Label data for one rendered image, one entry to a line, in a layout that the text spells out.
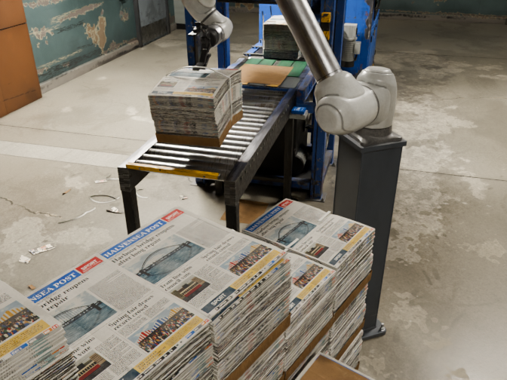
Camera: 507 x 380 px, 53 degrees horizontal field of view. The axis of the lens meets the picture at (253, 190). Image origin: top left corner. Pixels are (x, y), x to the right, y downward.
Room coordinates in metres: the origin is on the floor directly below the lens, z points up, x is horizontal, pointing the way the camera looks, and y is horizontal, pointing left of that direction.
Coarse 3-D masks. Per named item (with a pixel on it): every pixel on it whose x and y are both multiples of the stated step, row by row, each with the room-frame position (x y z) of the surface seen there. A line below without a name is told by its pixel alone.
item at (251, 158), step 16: (288, 96) 3.01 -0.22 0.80; (272, 112) 2.72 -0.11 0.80; (288, 112) 2.93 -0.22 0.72; (272, 128) 2.52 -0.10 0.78; (256, 144) 2.27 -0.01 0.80; (272, 144) 2.53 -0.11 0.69; (240, 160) 2.09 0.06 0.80; (256, 160) 2.20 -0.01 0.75; (240, 176) 1.95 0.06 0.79; (224, 192) 1.89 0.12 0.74; (240, 192) 1.94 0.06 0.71
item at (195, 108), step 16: (160, 80) 2.11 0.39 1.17; (176, 80) 2.09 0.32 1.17; (192, 80) 2.08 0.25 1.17; (208, 80) 2.08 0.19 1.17; (160, 96) 1.96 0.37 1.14; (176, 96) 1.95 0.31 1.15; (192, 96) 1.93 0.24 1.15; (208, 96) 1.93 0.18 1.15; (224, 96) 2.04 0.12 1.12; (160, 112) 1.97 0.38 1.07; (176, 112) 1.96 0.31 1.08; (192, 112) 1.94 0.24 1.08; (208, 112) 1.92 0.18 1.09; (224, 112) 2.01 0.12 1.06; (160, 128) 1.99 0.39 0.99; (176, 128) 1.97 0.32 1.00; (192, 128) 1.95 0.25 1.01; (208, 128) 1.93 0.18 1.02; (224, 128) 2.01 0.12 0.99
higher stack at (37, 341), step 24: (0, 288) 0.60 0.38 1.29; (0, 312) 0.54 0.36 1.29; (24, 312) 0.54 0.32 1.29; (0, 336) 0.50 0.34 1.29; (24, 336) 0.50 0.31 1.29; (48, 336) 0.51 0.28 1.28; (0, 360) 0.46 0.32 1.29; (24, 360) 0.48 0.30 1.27; (48, 360) 0.50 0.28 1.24; (72, 360) 0.53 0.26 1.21
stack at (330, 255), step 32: (256, 224) 1.50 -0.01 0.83; (288, 224) 1.50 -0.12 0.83; (320, 224) 1.50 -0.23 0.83; (352, 224) 1.49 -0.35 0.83; (288, 256) 1.31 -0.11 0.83; (320, 256) 1.30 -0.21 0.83; (352, 256) 1.34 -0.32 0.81; (320, 288) 1.16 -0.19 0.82; (352, 288) 1.35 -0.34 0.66; (320, 320) 1.17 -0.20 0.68; (352, 320) 1.38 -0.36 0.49; (288, 352) 1.02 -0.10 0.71; (352, 352) 1.40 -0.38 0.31
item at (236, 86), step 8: (184, 72) 2.20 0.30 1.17; (192, 72) 2.20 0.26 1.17; (200, 72) 2.20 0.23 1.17; (208, 72) 2.20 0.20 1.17; (216, 72) 2.19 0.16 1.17; (224, 72) 2.19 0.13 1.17; (232, 72) 2.19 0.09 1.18; (240, 72) 2.27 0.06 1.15; (232, 80) 2.16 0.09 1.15; (240, 80) 2.27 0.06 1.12; (232, 88) 2.15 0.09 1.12; (240, 88) 2.25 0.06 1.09; (232, 96) 2.14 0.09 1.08; (240, 96) 2.23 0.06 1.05; (232, 104) 2.13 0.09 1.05; (240, 104) 2.23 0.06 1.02
